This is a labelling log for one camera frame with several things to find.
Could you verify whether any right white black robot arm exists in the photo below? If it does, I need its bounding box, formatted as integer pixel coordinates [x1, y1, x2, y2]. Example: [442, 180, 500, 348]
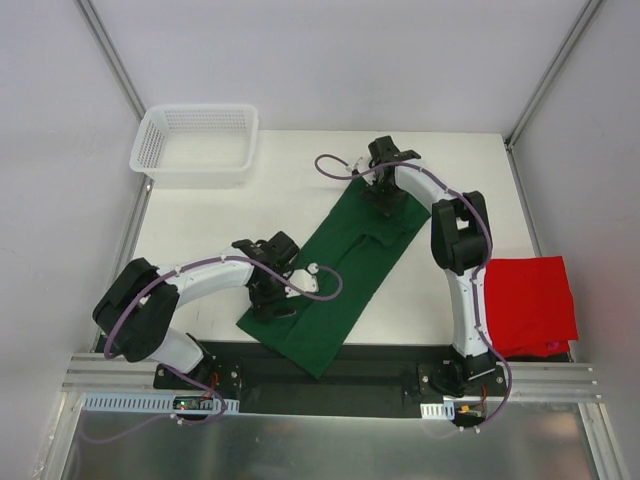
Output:
[365, 136, 496, 397]

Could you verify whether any right aluminium frame post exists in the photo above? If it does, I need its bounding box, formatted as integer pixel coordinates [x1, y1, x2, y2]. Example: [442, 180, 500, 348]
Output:
[504, 0, 606, 152]

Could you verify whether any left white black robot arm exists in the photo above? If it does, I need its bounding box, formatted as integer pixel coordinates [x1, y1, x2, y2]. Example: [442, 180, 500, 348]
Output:
[92, 231, 299, 389]

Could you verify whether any white cable duct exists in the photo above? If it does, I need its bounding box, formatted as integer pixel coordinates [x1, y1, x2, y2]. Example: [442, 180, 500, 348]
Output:
[420, 400, 455, 421]
[84, 393, 222, 415]

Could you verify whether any left white cable duct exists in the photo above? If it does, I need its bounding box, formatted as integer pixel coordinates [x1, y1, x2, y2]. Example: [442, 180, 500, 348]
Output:
[84, 393, 222, 415]

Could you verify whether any left aluminium frame post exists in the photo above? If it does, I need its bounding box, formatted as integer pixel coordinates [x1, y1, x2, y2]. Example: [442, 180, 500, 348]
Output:
[74, 0, 146, 121]

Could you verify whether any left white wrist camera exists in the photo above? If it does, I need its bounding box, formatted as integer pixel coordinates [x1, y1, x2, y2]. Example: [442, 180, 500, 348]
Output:
[285, 263, 319, 298]

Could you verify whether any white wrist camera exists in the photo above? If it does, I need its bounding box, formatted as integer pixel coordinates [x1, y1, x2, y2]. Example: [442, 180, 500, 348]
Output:
[285, 263, 319, 298]
[345, 157, 370, 178]

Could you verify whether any green t shirt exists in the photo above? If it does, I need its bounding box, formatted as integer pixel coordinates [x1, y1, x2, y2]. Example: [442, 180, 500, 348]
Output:
[237, 180, 430, 379]

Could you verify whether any right white cable duct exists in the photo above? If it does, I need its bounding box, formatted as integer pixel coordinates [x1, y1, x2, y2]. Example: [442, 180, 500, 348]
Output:
[420, 400, 455, 421]

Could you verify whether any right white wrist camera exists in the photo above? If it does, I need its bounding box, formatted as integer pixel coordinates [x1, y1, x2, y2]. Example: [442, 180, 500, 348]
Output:
[345, 157, 370, 178]

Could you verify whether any red folded t shirt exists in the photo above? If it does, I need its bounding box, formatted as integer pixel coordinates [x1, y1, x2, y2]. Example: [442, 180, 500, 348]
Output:
[485, 256, 579, 358]

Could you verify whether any aluminium frame post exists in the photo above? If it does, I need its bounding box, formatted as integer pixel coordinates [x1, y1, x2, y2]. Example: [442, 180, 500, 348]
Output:
[504, 0, 606, 152]
[74, 0, 146, 121]

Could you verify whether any white plastic mesh basket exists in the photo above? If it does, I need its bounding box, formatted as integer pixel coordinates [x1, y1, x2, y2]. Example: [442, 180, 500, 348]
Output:
[129, 104, 259, 189]

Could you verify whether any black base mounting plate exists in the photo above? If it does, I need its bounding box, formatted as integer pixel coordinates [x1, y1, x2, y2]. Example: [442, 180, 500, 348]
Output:
[94, 335, 574, 417]

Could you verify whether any aluminium front rail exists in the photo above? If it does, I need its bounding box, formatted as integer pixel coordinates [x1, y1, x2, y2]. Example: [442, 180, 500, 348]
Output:
[61, 353, 605, 403]

